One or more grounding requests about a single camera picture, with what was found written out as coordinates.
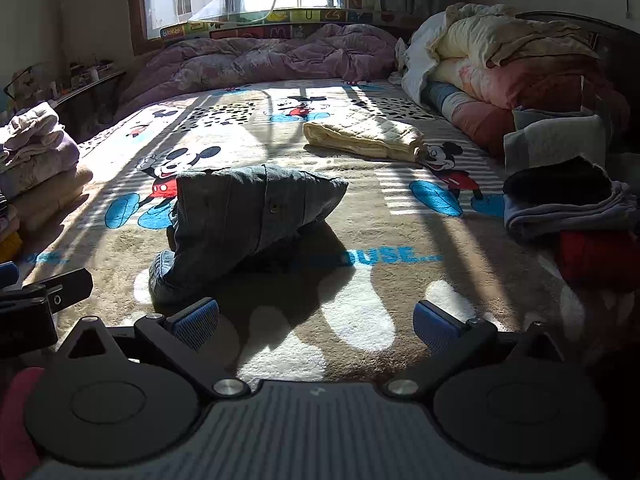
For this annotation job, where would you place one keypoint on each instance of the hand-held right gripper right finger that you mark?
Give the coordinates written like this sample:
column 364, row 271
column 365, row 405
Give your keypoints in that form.
column 437, row 327

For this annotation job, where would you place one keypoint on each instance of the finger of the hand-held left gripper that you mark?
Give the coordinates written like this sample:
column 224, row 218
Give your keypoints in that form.
column 7, row 275
column 65, row 285

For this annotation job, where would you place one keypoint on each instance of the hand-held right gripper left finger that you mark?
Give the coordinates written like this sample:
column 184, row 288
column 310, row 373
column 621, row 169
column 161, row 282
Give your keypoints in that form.
column 195, row 322

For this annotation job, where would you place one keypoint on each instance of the blue denim jacket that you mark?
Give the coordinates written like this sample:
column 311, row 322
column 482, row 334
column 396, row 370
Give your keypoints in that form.
column 240, row 210

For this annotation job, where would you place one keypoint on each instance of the cartoon mouse printed blanket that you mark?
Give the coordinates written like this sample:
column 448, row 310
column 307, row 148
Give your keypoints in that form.
column 380, row 240

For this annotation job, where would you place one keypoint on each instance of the pale purple folded garment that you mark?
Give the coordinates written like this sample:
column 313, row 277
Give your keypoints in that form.
column 45, row 162

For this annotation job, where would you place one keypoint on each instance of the white fleece folded garment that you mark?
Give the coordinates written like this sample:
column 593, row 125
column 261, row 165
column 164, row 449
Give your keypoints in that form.
column 30, row 127

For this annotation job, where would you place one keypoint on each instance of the lavender garment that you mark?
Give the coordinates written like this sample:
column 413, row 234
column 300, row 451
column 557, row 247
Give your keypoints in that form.
column 565, row 220

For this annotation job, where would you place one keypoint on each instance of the red garment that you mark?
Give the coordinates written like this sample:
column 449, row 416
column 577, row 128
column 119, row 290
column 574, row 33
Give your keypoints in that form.
column 600, row 260

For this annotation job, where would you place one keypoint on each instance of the black garment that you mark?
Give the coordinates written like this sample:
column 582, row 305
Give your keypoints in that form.
column 555, row 185

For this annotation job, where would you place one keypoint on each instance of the dark side table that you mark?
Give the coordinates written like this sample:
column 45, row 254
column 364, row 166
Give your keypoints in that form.
column 90, row 85

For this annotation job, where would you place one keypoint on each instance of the folded yellow quilted cloth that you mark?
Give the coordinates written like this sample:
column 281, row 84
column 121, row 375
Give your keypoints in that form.
column 360, row 135

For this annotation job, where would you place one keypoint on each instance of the red and blue striped pillow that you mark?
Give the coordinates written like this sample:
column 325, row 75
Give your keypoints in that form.
column 470, row 115

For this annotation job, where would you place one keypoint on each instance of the purple quilt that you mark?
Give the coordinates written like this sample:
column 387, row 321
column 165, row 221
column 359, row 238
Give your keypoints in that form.
column 250, row 60

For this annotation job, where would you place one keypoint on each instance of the white quilt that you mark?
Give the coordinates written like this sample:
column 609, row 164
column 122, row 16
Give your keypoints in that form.
column 417, row 60

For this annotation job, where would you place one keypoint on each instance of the cream quilt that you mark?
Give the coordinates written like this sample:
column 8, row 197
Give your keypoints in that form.
column 490, row 30

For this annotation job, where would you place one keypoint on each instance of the colourful alphabet foam mat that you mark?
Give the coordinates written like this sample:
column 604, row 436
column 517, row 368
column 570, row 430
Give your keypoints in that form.
column 280, row 22

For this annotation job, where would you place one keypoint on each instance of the clear plastic sheet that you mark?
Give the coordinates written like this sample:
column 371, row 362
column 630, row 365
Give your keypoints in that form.
column 235, row 0

